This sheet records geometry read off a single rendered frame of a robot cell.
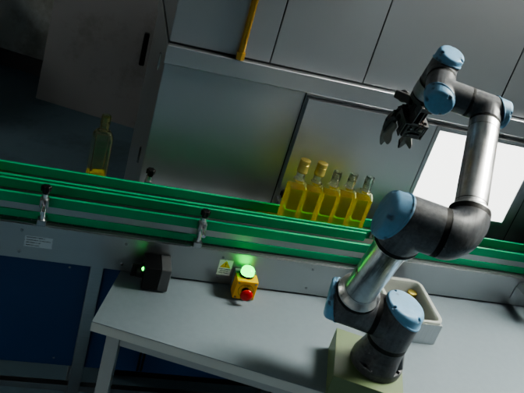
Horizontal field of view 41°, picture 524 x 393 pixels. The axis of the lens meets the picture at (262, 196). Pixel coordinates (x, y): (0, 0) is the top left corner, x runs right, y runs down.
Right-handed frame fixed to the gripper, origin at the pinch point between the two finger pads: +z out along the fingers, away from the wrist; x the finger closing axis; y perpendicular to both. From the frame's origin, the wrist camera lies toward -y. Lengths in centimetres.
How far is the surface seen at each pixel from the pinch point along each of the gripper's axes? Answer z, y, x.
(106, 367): 66, 47, -69
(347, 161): 29.5, -18.8, 1.4
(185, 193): 43, -4, -52
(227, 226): 37, 11, -40
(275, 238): 38.5, 11.9, -23.7
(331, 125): 18.8, -22.7, -8.5
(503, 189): 30, -19, 64
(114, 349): 58, 45, -68
